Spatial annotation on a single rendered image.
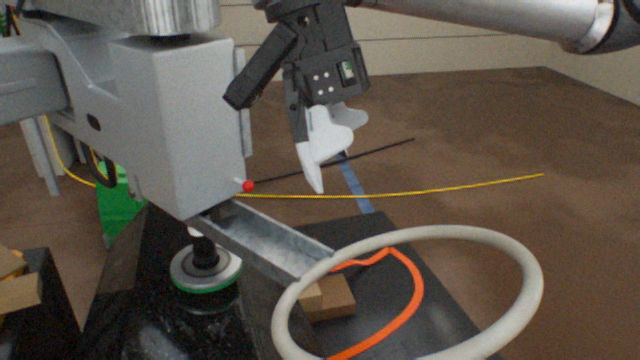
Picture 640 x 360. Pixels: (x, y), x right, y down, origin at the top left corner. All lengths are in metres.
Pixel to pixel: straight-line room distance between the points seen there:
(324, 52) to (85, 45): 1.08
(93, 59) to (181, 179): 0.50
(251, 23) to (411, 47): 2.23
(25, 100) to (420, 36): 5.58
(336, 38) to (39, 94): 1.26
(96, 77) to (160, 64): 0.42
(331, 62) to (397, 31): 5.96
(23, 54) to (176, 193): 0.70
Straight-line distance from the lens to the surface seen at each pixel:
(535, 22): 0.83
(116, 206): 2.91
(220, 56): 1.09
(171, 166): 1.08
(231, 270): 1.36
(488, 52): 7.13
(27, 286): 1.67
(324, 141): 0.46
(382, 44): 6.40
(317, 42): 0.50
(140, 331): 1.34
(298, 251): 1.09
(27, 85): 1.60
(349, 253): 1.03
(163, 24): 1.00
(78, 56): 1.44
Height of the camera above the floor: 1.78
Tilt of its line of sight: 29 degrees down
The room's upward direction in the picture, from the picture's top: straight up
